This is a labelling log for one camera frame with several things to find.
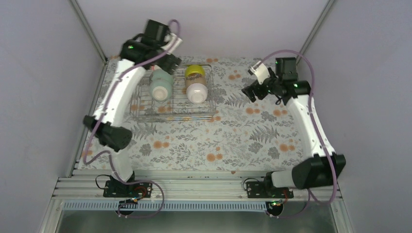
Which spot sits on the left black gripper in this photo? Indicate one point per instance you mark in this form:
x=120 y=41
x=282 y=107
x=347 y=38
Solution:
x=166 y=65

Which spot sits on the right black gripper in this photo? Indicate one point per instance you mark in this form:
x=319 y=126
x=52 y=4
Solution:
x=249 y=93

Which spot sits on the brown speckled bowl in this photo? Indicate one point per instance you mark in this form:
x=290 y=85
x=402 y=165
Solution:
x=195 y=78

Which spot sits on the wire dish rack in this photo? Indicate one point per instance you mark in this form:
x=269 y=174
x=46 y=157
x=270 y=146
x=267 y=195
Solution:
x=143 y=108

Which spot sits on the yellow green bowl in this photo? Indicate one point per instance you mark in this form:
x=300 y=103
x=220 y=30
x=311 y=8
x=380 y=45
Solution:
x=194 y=69

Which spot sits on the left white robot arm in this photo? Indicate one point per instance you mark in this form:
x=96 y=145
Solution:
x=152 y=48

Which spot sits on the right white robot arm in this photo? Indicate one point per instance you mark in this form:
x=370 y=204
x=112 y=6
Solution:
x=322 y=165

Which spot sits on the lower pale green bowl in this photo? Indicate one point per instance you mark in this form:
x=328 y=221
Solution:
x=160 y=90

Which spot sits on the floral tablecloth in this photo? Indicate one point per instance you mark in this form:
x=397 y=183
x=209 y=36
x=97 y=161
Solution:
x=226 y=132

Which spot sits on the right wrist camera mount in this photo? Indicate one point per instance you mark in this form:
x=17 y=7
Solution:
x=260 y=71

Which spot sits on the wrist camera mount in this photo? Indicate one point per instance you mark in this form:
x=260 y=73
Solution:
x=172 y=43
x=260 y=71

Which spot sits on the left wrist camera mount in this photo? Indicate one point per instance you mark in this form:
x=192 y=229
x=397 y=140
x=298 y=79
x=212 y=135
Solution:
x=172 y=43

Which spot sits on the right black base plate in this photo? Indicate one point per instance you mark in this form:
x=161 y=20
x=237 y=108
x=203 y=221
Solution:
x=259 y=190

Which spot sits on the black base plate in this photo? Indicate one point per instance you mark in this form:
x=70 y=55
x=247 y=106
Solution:
x=259 y=190
x=115 y=189

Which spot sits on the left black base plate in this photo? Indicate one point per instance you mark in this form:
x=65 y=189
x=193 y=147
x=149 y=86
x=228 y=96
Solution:
x=115 y=189

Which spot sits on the aluminium rail frame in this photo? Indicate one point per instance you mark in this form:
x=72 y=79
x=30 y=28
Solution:
x=177 y=184

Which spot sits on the grey slotted cable duct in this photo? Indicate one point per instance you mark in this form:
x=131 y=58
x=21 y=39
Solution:
x=146 y=205

